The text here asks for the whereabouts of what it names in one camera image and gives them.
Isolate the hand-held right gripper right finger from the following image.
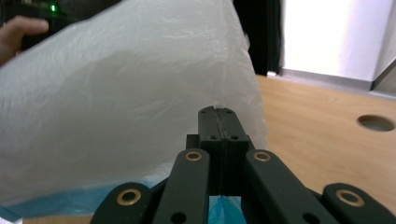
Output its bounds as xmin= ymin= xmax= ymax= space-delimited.
xmin=217 ymin=105 xmax=255 ymax=194

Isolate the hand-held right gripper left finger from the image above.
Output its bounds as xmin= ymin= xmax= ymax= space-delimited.
xmin=186 ymin=105 xmax=224 ymax=194

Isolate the white plastic bag blue band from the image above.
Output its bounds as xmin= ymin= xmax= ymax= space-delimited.
xmin=0 ymin=0 xmax=270 ymax=224

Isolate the black curtain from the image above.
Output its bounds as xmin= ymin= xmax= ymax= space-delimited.
xmin=233 ymin=0 xmax=285 ymax=77

